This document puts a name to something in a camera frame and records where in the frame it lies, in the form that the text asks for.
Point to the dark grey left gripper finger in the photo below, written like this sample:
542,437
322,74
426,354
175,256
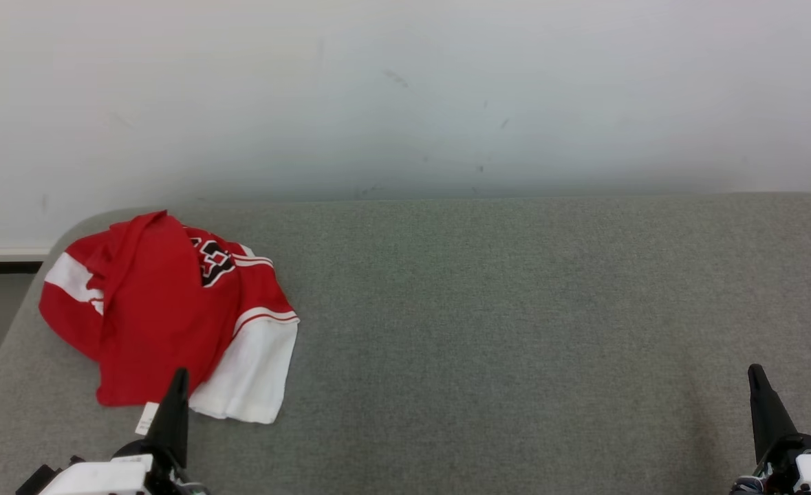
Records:
173,419

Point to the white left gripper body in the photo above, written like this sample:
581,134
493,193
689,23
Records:
102,478

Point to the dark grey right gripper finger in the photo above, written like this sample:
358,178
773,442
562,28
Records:
766,412

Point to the red and white shirt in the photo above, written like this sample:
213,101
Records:
150,323

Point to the white baseboard strip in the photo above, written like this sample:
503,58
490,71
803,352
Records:
6,254

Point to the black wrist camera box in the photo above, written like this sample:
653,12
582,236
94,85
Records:
34,481

